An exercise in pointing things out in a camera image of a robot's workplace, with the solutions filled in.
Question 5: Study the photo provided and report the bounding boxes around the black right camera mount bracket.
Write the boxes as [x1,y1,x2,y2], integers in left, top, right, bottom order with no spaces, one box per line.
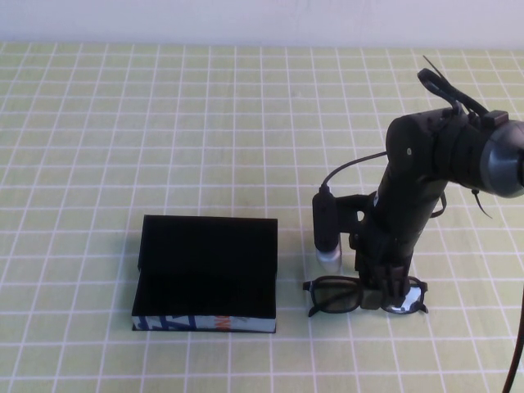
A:
[335,192,380,238]

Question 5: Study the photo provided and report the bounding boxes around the black glasses case printed front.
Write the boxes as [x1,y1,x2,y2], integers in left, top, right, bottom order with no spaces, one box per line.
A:
[130,215,280,335]

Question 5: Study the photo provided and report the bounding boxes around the thick black looped wrist cable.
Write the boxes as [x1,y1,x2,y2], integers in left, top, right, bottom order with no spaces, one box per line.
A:
[416,67,508,124]

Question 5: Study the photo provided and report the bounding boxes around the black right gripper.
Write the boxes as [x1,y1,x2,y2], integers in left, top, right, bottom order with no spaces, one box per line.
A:
[350,227,422,311]

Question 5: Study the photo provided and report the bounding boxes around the black right camera cable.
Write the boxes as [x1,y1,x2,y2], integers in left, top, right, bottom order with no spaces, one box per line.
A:
[318,150,524,393]

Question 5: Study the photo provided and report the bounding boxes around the thin black cable tie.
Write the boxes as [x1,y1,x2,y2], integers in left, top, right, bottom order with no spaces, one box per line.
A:
[423,55,447,83]

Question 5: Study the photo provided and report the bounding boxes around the black framed glasses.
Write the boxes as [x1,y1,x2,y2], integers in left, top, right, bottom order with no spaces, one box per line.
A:
[301,276,429,318]

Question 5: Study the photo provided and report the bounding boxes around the long black cable tie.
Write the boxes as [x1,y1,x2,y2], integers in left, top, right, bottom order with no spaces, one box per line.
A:
[469,187,495,221]

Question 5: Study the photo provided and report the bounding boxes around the right wrist camera black silver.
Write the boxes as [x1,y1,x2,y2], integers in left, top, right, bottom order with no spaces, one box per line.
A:
[312,191,343,273]

